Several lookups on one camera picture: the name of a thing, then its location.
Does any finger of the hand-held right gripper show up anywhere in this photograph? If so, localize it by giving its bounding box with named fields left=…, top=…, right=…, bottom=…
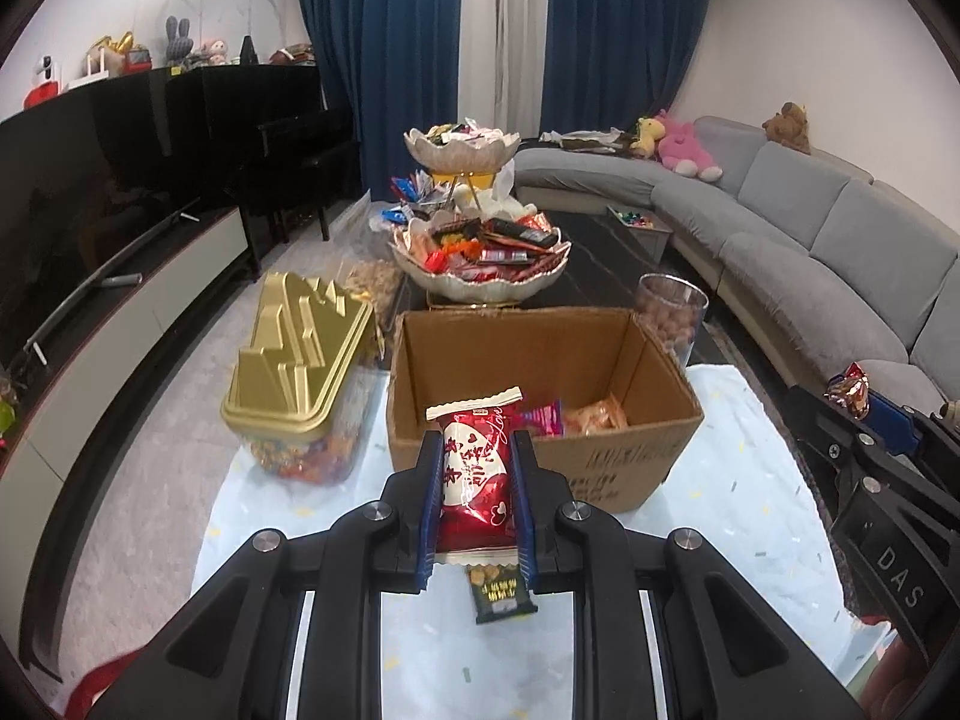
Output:
left=862, top=388, right=960, bottom=460
left=786, top=385, right=960, bottom=533

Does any red and white toy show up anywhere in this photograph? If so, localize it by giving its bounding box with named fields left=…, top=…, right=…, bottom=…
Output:
left=22, top=54, right=61, bottom=110

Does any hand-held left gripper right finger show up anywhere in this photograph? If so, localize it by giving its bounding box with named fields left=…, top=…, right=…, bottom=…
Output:
left=512, top=430, right=871, bottom=720

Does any grey curved sofa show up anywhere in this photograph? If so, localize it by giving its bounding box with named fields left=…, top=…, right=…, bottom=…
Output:
left=514, top=116, right=960, bottom=421

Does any brown cardboard box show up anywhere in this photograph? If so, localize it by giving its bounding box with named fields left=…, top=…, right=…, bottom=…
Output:
left=386, top=306, right=704, bottom=515

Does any pile of assorted snacks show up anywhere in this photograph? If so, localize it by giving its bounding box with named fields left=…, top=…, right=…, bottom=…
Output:
left=381, top=118, right=563, bottom=278

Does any clear yellow cracker packet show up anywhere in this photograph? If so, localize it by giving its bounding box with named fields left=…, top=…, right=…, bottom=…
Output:
left=561, top=392, right=627, bottom=436

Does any clear bag of nuts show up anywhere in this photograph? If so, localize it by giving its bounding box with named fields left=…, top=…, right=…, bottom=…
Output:
left=341, top=259, right=406, bottom=331

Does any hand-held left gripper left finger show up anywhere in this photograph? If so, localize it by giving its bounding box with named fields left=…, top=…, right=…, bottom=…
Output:
left=86, top=431, right=445, bottom=720

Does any black curved television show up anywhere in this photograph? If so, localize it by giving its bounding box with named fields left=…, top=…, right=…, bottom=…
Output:
left=0, top=82, right=248, bottom=376

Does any white sheer curtain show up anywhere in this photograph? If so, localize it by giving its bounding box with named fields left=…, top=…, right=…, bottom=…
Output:
left=457, top=0, right=556, bottom=140

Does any red snack packet white heart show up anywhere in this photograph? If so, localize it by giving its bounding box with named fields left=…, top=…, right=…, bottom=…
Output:
left=425, top=386, right=526, bottom=567

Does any yellow plush toy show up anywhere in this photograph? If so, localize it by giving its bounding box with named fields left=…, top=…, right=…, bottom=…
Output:
left=628, top=118, right=667, bottom=158

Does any red and gold candy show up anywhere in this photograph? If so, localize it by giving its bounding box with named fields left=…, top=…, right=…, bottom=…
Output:
left=823, top=362, right=872, bottom=419

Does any colourful striped round mat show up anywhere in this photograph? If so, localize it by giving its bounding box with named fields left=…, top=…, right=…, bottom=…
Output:
left=847, top=615, right=938, bottom=717

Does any patterned cloth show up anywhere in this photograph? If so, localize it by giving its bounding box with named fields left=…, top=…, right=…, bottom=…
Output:
left=540, top=127, right=638, bottom=156

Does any tiered white bowl stand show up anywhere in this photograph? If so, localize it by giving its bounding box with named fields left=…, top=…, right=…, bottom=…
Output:
left=390, top=126, right=572, bottom=310

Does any dark green snack packet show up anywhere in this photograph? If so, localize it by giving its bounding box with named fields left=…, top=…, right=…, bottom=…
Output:
left=465, top=562, right=539, bottom=625

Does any pink plush toy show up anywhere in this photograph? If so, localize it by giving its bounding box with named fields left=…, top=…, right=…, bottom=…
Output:
left=651, top=109, right=725, bottom=182

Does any small grey tray of candies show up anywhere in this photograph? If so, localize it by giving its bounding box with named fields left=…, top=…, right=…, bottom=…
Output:
left=606, top=204, right=676, bottom=256

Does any blue curtain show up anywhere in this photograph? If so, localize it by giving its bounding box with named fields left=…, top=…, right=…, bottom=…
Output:
left=551, top=0, right=715, bottom=137
left=294, top=0, right=470, bottom=203

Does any pink snack packet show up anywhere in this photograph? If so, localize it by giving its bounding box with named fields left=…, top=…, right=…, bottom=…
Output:
left=517, top=400, right=565, bottom=437

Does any brown teddy bear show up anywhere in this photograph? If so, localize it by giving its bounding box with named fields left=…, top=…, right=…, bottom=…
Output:
left=763, top=101, right=813, bottom=156

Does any gold-lidded clear candy jar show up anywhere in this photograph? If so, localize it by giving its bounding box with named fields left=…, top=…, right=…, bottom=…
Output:
left=220, top=271, right=376, bottom=482

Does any glass jar of nuts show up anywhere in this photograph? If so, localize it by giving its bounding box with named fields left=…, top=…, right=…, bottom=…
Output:
left=636, top=274, right=710, bottom=368

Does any light blue confetti tablecloth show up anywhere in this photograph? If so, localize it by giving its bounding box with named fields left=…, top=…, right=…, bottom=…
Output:
left=191, top=364, right=901, bottom=720

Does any grey rabbit plush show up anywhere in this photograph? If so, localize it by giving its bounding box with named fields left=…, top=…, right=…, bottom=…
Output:
left=163, top=13, right=194, bottom=67

